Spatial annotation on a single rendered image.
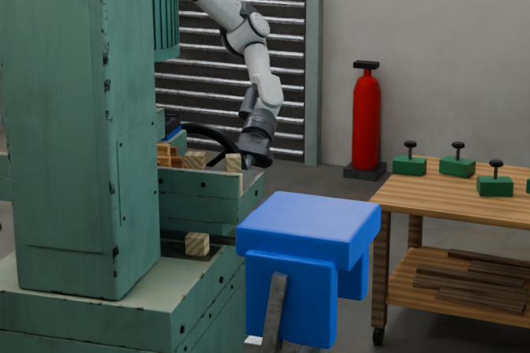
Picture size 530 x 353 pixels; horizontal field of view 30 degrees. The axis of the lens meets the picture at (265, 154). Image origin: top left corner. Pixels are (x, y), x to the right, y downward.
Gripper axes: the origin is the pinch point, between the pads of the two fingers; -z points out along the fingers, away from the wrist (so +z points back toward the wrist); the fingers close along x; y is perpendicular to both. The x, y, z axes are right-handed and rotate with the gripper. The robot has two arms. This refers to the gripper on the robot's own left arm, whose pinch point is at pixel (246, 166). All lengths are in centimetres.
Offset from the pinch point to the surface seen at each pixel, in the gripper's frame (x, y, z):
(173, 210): 7.9, 25.5, -38.1
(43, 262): 24, 41, -68
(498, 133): -87, -159, 188
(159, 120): 15.4, 37.6, -23.2
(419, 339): -60, -98, 22
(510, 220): -77, -40, 35
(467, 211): -64, -45, 39
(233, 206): -5.5, 30.3, -36.8
